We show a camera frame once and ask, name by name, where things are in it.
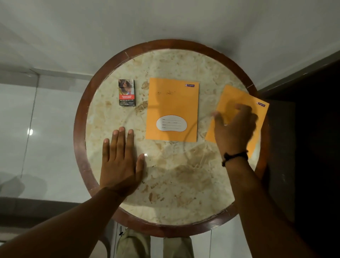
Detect cigarette pack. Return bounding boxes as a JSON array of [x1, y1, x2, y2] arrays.
[[118, 79, 136, 107]]

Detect black wristband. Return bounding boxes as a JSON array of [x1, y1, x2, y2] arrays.
[[222, 151, 249, 167]]

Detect orange notebook with white label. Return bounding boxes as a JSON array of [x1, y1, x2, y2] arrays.
[[145, 78, 200, 142]]

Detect person's left hand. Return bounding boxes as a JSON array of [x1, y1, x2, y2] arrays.
[[100, 127, 145, 197]]

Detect round marble table, wooden rim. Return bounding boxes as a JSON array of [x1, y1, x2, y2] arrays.
[[73, 39, 270, 238]]

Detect person's right forearm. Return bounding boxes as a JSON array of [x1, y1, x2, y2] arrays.
[[225, 156, 317, 258]]

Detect person's left forearm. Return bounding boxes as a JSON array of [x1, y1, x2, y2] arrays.
[[0, 187, 126, 258]]

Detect person's right hand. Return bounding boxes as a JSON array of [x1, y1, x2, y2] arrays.
[[212, 104, 259, 160]]

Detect khaki trousers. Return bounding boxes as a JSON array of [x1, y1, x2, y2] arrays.
[[115, 228, 194, 258]]

